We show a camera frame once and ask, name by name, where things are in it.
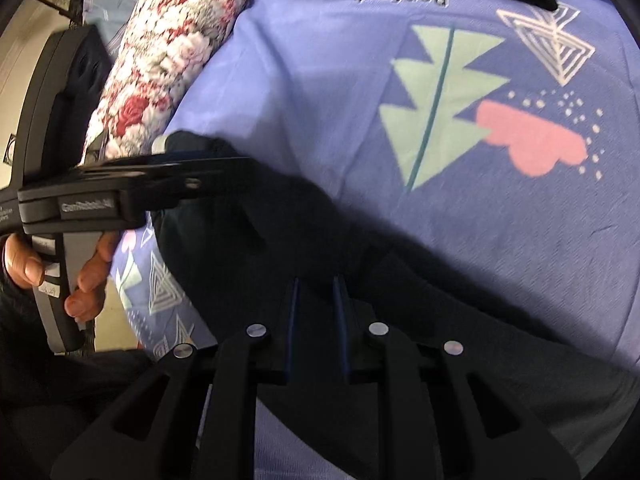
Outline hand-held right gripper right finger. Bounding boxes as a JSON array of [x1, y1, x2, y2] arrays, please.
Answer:
[[332, 275, 583, 480]]

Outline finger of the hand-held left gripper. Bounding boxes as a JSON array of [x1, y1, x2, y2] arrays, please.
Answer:
[[149, 166, 257, 211], [80, 154, 254, 182]]

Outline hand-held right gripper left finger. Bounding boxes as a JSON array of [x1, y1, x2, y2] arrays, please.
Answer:
[[50, 277, 301, 480]]

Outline navy pants with bear patch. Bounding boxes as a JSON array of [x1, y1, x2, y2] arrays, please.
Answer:
[[150, 130, 638, 480]]

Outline person's left hand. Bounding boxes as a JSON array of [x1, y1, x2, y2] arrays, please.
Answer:
[[2, 232, 122, 323]]

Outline floral rose pillow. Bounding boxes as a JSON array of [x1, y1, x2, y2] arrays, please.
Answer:
[[82, 0, 262, 167]]

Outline purple printed bedsheet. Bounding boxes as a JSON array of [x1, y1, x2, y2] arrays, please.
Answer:
[[107, 0, 640, 480]]

